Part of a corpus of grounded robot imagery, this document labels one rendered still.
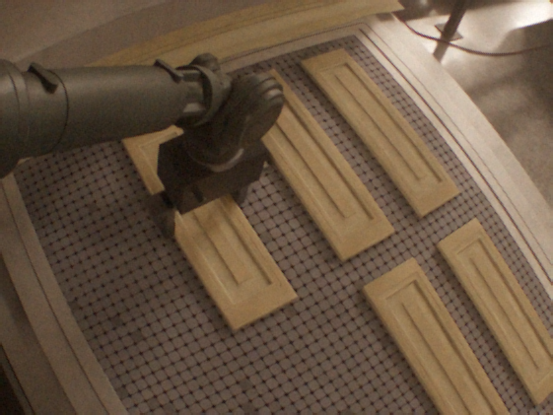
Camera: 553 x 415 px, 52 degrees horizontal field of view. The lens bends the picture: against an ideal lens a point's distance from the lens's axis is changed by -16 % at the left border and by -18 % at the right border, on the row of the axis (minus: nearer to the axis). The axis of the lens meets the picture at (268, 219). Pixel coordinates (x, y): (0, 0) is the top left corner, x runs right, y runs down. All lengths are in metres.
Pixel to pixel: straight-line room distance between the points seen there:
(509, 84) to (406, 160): 2.09
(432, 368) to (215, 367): 0.59
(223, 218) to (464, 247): 0.72
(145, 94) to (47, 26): 0.90
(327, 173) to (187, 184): 0.56
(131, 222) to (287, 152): 0.50
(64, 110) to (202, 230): 1.00
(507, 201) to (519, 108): 1.79
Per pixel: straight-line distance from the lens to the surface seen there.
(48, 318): 1.69
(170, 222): 1.69
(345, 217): 1.86
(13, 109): 0.73
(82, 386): 1.63
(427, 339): 1.80
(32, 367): 1.69
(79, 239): 1.77
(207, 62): 1.38
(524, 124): 3.85
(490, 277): 1.97
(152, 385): 1.62
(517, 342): 1.95
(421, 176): 2.03
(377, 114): 2.11
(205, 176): 1.49
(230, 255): 1.74
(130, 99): 0.97
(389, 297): 1.81
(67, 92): 0.85
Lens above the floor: 2.45
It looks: 60 degrees down
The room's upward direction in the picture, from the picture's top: 20 degrees clockwise
